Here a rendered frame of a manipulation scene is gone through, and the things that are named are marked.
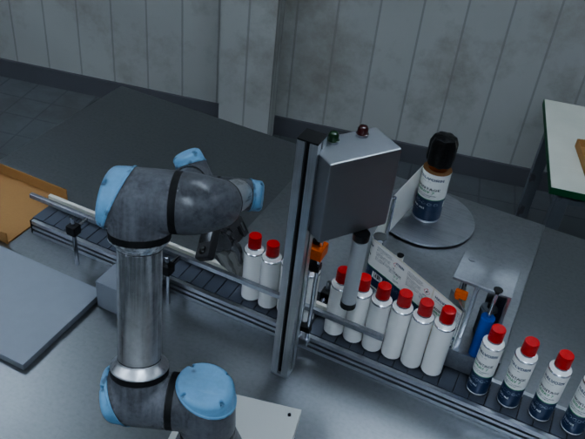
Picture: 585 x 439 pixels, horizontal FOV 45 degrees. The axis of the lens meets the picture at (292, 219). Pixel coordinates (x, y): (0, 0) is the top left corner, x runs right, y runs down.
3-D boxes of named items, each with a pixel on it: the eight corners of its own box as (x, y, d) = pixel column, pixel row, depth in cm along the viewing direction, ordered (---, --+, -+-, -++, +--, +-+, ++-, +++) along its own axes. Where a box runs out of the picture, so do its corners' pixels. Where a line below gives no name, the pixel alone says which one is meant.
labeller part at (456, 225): (484, 209, 232) (485, 205, 231) (460, 262, 209) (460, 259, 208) (394, 179, 241) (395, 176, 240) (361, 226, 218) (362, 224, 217)
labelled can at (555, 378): (551, 410, 168) (581, 351, 155) (548, 426, 164) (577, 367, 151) (529, 401, 169) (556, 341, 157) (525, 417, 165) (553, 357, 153)
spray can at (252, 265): (263, 293, 190) (269, 233, 178) (255, 304, 186) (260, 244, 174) (245, 286, 192) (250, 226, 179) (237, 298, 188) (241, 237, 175)
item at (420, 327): (423, 359, 177) (441, 299, 164) (417, 373, 173) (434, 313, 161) (403, 350, 178) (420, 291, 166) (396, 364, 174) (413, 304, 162)
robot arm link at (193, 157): (166, 165, 172) (175, 152, 179) (185, 204, 176) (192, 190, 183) (196, 154, 170) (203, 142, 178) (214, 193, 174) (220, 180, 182)
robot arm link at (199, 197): (240, 178, 122) (266, 171, 171) (177, 172, 122) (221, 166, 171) (234, 244, 123) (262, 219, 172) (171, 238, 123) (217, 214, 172)
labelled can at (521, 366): (520, 397, 170) (546, 338, 158) (515, 413, 166) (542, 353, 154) (498, 388, 171) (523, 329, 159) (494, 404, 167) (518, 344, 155)
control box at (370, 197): (386, 224, 152) (403, 148, 140) (318, 244, 144) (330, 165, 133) (359, 198, 159) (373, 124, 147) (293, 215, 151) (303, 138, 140)
